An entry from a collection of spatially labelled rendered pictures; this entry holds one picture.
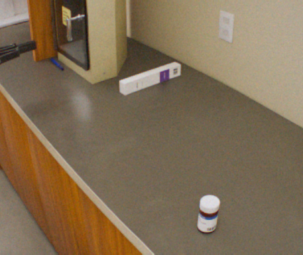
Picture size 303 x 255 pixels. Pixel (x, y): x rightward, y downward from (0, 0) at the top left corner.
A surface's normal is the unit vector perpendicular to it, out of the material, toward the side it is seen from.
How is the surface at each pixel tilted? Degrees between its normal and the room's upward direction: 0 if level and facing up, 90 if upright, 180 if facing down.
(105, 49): 90
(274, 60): 90
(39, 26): 90
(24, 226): 0
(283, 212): 0
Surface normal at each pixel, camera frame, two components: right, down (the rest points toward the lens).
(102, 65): 0.60, 0.44
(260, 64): -0.80, 0.33
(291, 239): 0.00, -0.84
